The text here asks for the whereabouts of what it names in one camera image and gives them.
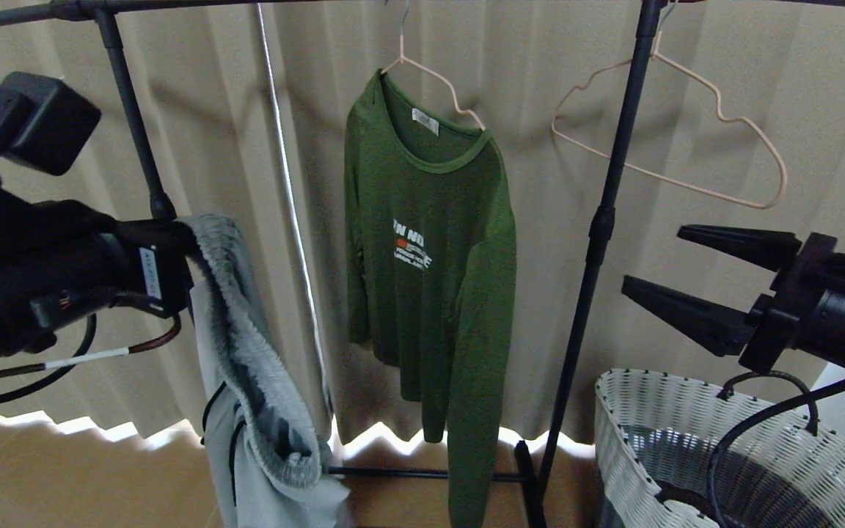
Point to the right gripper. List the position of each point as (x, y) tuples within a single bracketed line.
[(833, 308)]

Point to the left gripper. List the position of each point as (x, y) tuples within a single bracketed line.
[(48, 264)]

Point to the pale grey garment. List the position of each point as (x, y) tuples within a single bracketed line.
[(261, 367)]

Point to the green printed t-shirt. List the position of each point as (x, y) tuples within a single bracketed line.
[(430, 330)]

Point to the pink clothes hanger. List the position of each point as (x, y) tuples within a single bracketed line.
[(686, 182), (433, 74)]

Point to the black clothes rack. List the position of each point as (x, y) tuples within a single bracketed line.
[(602, 220)]

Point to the white laundry basket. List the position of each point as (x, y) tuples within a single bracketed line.
[(650, 411)]

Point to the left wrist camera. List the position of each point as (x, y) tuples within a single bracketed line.
[(41, 121)]

